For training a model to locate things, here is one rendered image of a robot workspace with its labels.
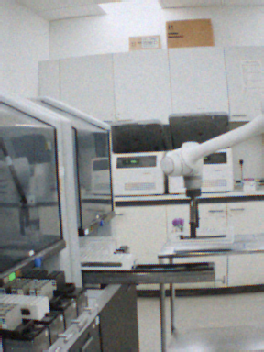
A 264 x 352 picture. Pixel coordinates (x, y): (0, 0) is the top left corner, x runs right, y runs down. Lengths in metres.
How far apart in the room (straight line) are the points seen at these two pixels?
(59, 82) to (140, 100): 0.79
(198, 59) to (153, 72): 0.43
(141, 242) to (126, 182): 0.52
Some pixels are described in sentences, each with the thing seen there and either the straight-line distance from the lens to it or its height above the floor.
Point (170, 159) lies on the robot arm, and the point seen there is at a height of 1.26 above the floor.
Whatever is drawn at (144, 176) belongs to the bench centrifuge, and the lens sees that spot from 4.53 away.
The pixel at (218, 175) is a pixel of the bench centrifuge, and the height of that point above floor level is 1.05.
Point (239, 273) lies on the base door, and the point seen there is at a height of 0.20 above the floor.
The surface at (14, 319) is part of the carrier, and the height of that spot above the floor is 0.85.
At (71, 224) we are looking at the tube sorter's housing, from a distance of 2.11.
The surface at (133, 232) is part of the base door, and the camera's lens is 4.60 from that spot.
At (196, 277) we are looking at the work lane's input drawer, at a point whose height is 0.78.
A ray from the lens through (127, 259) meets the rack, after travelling 2.21.
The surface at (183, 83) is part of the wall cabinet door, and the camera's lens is 4.80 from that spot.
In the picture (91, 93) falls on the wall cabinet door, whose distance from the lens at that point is 4.93.
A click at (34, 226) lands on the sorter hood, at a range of 1.69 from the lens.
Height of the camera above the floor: 1.31
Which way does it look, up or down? 3 degrees down
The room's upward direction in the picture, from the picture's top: 3 degrees counter-clockwise
